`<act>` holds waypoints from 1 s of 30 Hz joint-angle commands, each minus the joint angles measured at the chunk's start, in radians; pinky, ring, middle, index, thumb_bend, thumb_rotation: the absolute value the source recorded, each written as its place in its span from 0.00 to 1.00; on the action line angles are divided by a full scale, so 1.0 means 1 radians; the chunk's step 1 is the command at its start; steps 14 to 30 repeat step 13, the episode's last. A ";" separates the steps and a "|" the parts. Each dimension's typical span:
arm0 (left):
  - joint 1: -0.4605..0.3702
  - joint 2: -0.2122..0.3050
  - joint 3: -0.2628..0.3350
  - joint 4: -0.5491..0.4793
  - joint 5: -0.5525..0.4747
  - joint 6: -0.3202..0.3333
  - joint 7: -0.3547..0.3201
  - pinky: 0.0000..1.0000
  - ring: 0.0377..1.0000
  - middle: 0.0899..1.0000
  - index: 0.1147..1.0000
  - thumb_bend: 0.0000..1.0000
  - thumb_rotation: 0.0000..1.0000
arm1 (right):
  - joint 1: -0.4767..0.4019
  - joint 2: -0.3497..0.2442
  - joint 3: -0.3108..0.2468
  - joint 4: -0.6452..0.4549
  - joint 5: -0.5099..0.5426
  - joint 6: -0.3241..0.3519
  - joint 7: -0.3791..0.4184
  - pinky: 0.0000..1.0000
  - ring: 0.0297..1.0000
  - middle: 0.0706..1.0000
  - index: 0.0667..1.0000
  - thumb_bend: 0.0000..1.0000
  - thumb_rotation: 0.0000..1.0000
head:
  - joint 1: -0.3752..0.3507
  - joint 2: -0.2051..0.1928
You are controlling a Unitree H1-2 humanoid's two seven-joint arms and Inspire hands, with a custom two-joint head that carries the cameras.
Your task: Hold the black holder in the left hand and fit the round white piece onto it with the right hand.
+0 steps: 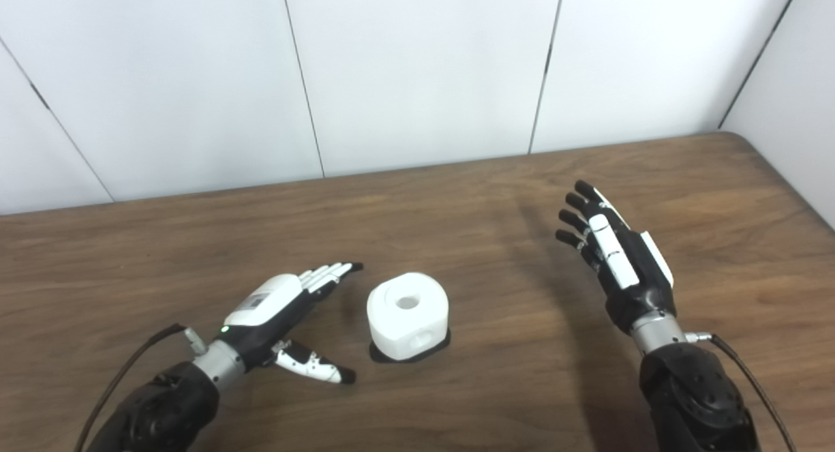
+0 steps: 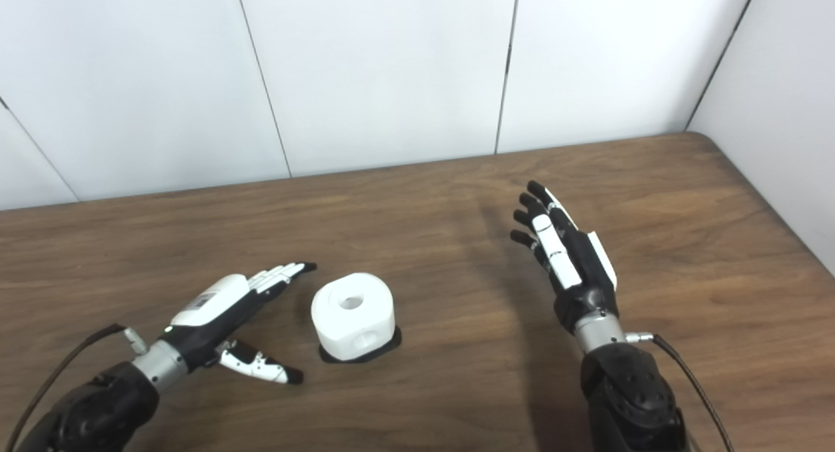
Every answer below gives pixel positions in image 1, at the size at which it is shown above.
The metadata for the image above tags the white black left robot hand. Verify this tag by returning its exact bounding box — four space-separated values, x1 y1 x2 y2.
219 262 365 385

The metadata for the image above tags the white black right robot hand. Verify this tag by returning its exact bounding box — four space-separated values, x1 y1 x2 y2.
556 180 677 335

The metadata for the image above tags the round white piece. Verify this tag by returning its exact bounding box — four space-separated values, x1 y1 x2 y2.
367 273 450 360

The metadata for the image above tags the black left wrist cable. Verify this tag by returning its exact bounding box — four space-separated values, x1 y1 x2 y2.
73 323 208 452

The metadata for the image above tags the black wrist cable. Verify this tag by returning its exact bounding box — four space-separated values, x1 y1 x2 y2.
684 331 798 452
73 323 208 452

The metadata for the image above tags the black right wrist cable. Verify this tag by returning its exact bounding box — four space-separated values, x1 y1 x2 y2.
684 331 798 452

